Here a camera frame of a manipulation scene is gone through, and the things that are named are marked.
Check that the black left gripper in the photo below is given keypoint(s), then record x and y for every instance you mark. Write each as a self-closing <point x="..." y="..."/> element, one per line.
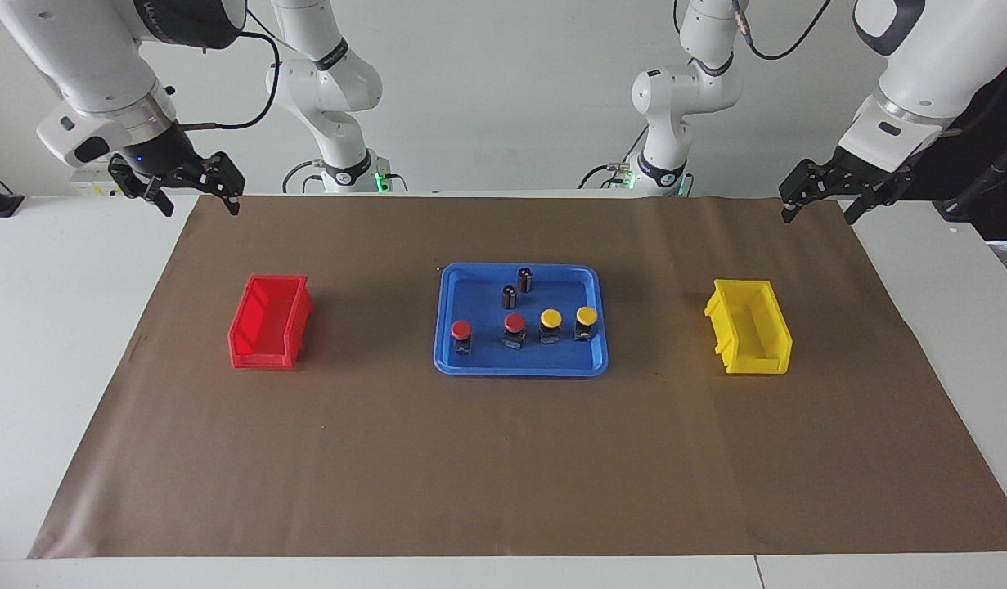
<point x="851" y="176"/>

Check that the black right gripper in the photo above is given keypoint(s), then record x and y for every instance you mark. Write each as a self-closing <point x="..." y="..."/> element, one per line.
<point x="172" y="164"/>

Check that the yellow push button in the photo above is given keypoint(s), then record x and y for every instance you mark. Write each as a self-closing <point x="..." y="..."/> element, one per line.
<point x="550" y="323"/>
<point x="586" y="321"/>

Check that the red push button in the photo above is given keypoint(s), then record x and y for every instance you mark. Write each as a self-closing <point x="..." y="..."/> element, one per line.
<point x="514" y="328"/>
<point x="461" y="334"/>

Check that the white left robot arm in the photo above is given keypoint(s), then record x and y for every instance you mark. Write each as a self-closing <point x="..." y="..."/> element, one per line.
<point x="920" y="82"/>

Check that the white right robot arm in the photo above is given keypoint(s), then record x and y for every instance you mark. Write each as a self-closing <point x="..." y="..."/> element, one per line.
<point x="102" y="74"/>

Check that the white control box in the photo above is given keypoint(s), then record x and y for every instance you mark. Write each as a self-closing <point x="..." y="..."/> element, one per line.
<point x="90" y="182"/>

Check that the yellow plastic bin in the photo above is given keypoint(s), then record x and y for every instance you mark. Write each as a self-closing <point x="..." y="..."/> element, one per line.
<point x="753" y="327"/>

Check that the red plastic bin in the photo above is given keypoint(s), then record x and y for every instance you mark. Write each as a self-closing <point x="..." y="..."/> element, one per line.
<point x="266" y="327"/>

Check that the blue plastic tray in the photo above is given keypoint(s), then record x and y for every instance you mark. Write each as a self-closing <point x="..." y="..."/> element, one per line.
<point x="478" y="294"/>

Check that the black button base lower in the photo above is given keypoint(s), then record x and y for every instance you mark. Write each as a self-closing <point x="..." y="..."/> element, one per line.
<point x="524" y="279"/>

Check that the black button base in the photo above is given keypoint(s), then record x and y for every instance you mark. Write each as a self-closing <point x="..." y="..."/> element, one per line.
<point x="510" y="296"/>
<point x="524" y="279"/>

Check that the black button base upper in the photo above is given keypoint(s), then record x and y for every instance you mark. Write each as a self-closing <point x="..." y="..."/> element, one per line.
<point x="510" y="296"/>

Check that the brown paper table mat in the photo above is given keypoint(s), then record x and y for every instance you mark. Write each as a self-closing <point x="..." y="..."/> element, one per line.
<point x="503" y="466"/>

